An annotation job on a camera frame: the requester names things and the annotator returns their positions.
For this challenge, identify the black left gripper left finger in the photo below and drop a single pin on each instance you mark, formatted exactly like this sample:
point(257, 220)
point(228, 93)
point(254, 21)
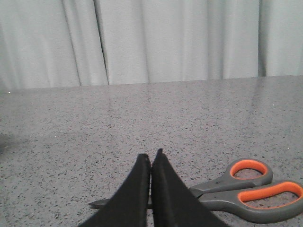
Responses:
point(128, 206)

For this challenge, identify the white pleated curtain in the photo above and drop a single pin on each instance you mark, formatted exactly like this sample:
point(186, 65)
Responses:
point(71, 43)

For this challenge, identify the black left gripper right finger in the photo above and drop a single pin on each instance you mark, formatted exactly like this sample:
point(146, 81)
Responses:
point(173, 204)

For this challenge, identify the grey orange handled scissors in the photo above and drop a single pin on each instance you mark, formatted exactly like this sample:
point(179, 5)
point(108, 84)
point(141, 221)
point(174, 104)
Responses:
point(246, 189)

